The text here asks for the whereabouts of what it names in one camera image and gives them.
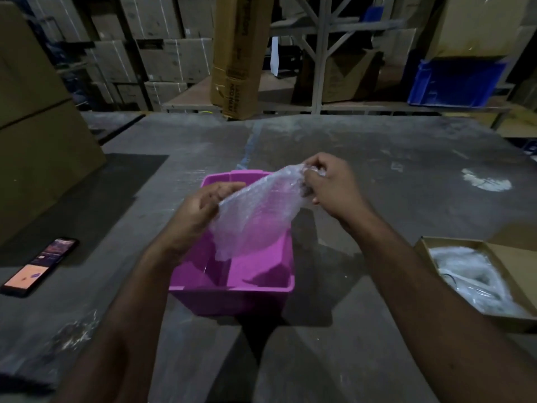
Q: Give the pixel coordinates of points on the person's left hand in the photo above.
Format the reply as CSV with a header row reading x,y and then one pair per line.
x,y
193,222

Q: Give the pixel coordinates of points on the person's right hand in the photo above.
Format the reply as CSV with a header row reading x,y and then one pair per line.
x,y
340,188

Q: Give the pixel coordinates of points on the clear bubble wrap sheet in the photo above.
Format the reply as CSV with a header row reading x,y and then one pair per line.
x,y
256,214

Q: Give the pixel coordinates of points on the bubble items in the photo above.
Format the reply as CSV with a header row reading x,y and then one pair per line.
x,y
486,295

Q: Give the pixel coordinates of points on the small brown cardboard box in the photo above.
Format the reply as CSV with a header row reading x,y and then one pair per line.
x,y
516,260

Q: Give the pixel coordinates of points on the person's right forearm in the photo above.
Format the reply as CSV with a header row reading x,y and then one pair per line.
x,y
440,314

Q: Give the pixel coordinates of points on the person's left forearm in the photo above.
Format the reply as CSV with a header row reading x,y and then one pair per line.
x,y
121,331

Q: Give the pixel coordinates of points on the large brown cardboard carton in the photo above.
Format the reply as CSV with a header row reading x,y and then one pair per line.
x,y
25,67
42,172

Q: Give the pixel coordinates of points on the tall narrow cardboard carton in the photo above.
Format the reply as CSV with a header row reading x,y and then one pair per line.
x,y
239,58

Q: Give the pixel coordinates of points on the flattened printed cardboard sheet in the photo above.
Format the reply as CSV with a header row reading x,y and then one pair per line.
x,y
518,123

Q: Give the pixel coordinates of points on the flat cardboard sheet with tape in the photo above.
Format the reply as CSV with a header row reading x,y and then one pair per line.
x,y
478,25

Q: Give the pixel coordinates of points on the pink plastic bin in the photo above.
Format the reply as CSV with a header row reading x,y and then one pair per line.
x,y
260,272

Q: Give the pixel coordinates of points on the open brown carton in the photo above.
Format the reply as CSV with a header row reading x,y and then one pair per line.
x,y
350,77

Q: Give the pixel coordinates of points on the grey metal storage rack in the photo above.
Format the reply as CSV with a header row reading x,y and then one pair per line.
x,y
321,62

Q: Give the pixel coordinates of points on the white paper sheet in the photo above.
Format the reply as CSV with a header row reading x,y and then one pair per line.
x,y
275,56

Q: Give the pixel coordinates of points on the blue plastic crate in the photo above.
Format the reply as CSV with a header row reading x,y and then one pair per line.
x,y
457,83

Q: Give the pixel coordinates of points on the black smartphone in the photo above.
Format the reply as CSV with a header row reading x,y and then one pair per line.
x,y
37,268

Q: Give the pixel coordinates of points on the small blue bin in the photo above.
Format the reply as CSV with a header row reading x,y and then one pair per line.
x,y
373,13

